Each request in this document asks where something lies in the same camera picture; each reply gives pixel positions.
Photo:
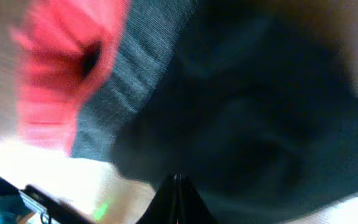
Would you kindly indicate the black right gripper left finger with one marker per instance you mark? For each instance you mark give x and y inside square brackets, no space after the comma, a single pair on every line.
[163,207]

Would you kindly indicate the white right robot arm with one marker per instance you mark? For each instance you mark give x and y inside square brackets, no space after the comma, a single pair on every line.
[50,209]

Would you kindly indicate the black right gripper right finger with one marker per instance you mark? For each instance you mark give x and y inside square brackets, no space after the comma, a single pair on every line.
[191,209]

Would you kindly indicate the black pants with red waistband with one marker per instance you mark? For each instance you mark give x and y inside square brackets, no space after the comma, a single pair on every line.
[240,108]

